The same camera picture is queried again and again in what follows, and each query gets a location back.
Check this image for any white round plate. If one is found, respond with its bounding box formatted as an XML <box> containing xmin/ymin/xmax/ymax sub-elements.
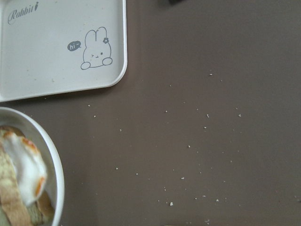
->
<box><xmin>0</xmin><ymin>107</ymin><xmax>65</xmax><ymax>226</ymax></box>

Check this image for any fried egg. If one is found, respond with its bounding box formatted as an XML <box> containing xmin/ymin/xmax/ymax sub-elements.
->
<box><xmin>0</xmin><ymin>130</ymin><xmax>48</xmax><ymax>206</ymax></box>

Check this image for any bread slice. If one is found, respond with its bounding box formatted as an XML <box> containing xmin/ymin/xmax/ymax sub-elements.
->
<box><xmin>0</xmin><ymin>151</ymin><xmax>32</xmax><ymax>226</ymax></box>
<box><xmin>0</xmin><ymin>126</ymin><xmax>54</xmax><ymax>226</ymax></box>

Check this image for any cream rabbit tray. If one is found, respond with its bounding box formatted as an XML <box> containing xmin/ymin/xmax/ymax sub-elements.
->
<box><xmin>0</xmin><ymin>0</ymin><xmax>127</xmax><ymax>102</ymax></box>

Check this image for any grey folded cloth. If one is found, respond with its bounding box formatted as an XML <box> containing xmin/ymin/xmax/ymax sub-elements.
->
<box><xmin>158</xmin><ymin>0</ymin><xmax>184</xmax><ymax>6</ymax></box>

